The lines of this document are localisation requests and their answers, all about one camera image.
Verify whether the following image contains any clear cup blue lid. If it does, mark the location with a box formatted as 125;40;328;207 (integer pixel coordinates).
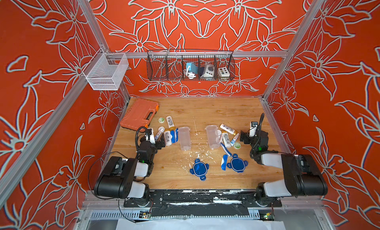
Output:
178;127;192;151

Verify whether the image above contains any small toothpaste tube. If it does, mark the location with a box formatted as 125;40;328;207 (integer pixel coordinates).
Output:
231;134;239;146

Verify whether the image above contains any white button box in basket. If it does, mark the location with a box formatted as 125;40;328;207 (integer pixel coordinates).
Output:
218;67;230;80

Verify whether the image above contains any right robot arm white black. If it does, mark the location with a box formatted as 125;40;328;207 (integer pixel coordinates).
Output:
240;113;328;202

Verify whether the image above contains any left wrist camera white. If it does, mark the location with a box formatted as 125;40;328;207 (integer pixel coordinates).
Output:
148;129;155;144

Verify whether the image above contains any clear plastic cup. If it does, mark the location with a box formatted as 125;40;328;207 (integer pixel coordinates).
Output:
205;125;220;149

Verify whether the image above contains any black wire wall basket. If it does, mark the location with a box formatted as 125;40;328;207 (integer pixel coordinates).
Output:
146;49;236;81

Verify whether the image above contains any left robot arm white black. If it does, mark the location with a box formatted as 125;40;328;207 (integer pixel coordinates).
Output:
92;127;165;202

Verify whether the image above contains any blue white item in basket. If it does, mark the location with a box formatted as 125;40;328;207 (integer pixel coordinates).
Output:
184;62;198;79

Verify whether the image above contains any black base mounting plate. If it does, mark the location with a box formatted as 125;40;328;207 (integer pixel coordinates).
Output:
123;189;282;220

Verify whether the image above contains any white bottle gold cap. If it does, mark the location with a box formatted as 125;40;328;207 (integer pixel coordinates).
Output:
222;133;233;148
164;130;172;146
220;124;238;136
166;116;175;130

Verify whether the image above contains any blue white toothbrush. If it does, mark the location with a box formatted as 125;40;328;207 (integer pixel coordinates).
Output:
175;128;179;143
220;142;232;171

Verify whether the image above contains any clear plastic wall bin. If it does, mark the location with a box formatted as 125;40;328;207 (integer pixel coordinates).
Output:
83;54;129;91

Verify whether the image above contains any orange plastic tool case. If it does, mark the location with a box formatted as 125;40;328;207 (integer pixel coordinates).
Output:
120;98;159;131

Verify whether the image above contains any white grey device in basket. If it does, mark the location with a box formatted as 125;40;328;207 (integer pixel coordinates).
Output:
200;63;215;80

